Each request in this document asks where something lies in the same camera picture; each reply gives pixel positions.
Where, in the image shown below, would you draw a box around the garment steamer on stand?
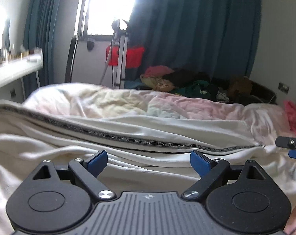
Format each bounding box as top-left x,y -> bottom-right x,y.
99,18 -> 130,90

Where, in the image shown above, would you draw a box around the red bag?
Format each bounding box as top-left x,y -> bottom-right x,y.
106,45 -> 145,68

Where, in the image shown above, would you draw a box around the narrow blue curtain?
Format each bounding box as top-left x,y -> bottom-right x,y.
23,0 -> 88,99

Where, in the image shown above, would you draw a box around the dark low seat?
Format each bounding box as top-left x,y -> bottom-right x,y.
246,80 -> 279,105

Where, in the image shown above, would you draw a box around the row of cosmetic bottles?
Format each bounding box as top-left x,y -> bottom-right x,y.
0,43 -> 42,66

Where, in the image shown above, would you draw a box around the dark framed window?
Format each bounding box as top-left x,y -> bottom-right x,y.
74,0 -> 148,41

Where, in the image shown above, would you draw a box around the yellow floral garment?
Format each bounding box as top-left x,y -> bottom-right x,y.
140,75 -> 175,91

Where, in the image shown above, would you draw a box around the cream sweatpants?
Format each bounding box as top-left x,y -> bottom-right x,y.
0,102 -> 296,235

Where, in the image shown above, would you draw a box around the silver wall socket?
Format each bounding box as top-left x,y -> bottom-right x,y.
278,82 -> 291,93

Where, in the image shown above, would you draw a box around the green garment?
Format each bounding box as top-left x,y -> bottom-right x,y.
172,81 -> 213,96

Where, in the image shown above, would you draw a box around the black garment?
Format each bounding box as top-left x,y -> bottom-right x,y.
163,69 -> 211,87

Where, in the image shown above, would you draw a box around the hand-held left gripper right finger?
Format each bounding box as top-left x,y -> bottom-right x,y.
182,150 -> 267,200

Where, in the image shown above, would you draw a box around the brown bag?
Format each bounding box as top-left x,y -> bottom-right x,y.
229,76 -> 253,99

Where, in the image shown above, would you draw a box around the pink and white bed blanket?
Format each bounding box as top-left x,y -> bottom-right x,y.
23,82 -> 294,139

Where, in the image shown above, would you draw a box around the wide blue curtain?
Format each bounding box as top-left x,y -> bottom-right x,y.
125,0 -> 263,89

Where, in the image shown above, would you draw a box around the white vanity desk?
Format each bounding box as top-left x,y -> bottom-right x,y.
0,54 -> 44,103

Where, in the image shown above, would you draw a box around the pink cloth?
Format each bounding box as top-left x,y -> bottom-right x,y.
284,100 -> 296,137

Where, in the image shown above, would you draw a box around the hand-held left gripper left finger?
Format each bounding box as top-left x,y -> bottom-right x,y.
32,150 -> 116,200

